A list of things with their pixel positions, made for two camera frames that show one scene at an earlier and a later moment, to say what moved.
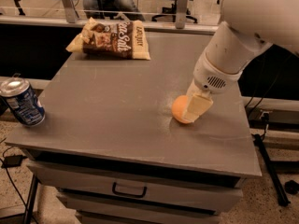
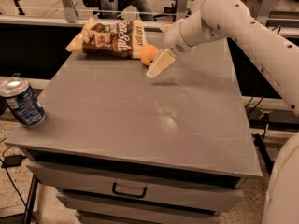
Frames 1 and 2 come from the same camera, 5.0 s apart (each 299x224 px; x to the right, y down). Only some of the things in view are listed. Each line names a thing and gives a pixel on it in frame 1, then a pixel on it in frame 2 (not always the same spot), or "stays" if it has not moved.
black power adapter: [13, 161] stays
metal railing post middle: [182, 1] stays
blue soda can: [22, 101] stays
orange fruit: [178, 106] to [149, 53]
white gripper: [209, 77] to [173, 39]
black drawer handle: [142, 196] stays
